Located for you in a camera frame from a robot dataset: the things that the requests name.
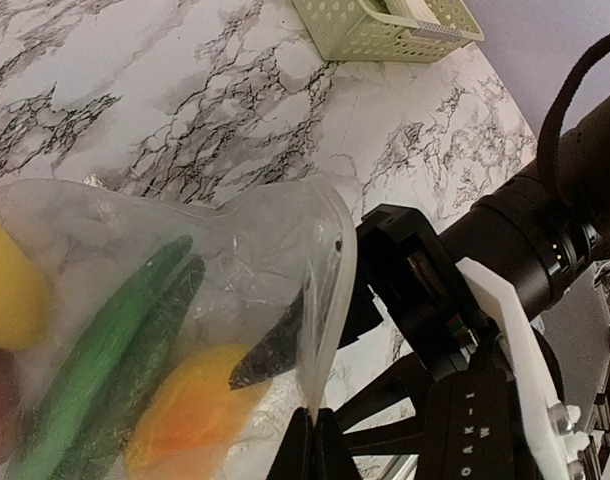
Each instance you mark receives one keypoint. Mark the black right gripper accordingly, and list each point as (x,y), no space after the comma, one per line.
(402,261)

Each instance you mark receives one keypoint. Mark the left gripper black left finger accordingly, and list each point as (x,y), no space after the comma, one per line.
(294,459)

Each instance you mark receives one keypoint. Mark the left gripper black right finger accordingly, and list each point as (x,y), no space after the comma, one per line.
(332,459)

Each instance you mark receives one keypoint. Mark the yellow orange fake corn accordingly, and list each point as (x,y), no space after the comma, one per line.
(193,418)

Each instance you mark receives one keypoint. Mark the polka dot zip top bag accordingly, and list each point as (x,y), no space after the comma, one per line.
(260,250)

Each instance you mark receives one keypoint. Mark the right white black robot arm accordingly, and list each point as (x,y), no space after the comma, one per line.
(544,227)

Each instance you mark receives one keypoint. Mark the green fake cucumber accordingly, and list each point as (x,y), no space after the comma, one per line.
(69,399)

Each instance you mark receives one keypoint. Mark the yellow fake fruit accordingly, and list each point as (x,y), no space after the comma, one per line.
(24,298)

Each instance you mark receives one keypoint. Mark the pale green plastic basket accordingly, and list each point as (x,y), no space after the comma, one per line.
(388,31)

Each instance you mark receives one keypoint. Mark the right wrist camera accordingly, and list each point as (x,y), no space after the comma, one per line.
(501,423)

